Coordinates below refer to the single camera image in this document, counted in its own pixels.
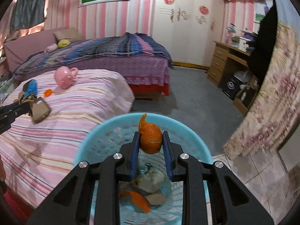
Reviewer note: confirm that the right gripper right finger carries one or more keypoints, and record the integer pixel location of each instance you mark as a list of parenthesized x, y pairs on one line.
[(231, 202)]

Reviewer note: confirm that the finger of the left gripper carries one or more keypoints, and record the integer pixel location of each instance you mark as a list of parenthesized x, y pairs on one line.
[(16, 113), (17, 107)]

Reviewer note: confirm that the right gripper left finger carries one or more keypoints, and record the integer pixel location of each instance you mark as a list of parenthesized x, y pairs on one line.
[(71, 201)]

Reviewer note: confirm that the grey cloth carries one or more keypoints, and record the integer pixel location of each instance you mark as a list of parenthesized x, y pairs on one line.
[(149, 180), (27, 14)]

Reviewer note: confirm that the orange peel piece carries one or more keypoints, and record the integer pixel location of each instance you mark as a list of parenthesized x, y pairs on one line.
[(150, 136)]

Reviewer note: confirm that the whole orange fruit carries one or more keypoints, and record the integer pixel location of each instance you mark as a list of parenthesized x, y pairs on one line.
[(48, 93)]

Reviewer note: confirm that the pink striped bed sheet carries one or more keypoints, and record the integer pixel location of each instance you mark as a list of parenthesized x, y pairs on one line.
[(38, 156)]

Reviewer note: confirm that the pink sofa headboard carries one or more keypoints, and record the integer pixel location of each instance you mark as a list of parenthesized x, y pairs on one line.
[(17, 51)]

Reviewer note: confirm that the pink mug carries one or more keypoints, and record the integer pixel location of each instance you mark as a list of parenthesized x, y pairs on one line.
[(65, 77)]

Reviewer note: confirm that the pink plush toy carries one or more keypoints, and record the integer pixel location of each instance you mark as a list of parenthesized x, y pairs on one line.
[(51, 48)]

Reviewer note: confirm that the yellow plush toy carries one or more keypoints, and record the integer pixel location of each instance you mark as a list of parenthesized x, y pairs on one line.
[(63, 43)]

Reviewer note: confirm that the light blue plastic basket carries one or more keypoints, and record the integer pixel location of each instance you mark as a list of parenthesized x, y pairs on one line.
[(107, 138)]

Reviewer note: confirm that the brown pillow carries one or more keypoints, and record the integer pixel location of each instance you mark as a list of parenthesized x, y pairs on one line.
[(70, 34)]

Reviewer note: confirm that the grey hanging cloth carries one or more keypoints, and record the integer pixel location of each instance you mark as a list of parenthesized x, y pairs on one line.
[(27, 14)]

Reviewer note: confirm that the black box under desk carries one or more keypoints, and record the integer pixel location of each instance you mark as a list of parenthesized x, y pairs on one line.
[(231, 87)]

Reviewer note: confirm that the purple quilted bed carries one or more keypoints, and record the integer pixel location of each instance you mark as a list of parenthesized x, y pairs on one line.
[(142, 61)]

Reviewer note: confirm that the floral curtain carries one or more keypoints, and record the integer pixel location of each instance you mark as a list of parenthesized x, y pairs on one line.
[(275, 109)]

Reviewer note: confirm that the wooden desk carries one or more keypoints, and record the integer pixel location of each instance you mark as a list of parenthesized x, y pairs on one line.
[(230, 61)]

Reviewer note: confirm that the white box on desk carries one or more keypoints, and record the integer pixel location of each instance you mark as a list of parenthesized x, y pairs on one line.
[(240, 42)]

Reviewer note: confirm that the white wardrobe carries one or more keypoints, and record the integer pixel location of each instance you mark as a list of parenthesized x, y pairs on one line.
[(188, 29)]

